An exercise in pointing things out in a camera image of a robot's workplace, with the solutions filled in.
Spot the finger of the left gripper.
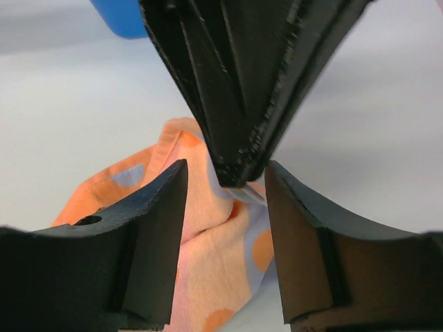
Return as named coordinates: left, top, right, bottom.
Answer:
left=239, top=1, right=369, bottom=182

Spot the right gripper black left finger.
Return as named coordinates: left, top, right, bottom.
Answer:
left=1, top=160, right=188, bottom=331

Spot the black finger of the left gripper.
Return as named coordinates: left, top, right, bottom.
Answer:
left=140, top=1, right=297, bottom=187

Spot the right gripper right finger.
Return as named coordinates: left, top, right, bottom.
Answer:
left=265, top=161, right=442, bottom=331

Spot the orange polka dot towel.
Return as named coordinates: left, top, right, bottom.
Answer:
left=55, top=118, right=274, bottom=331

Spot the blue plastic bin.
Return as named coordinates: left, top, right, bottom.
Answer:
left=90, top=0, right=147, bottom=39

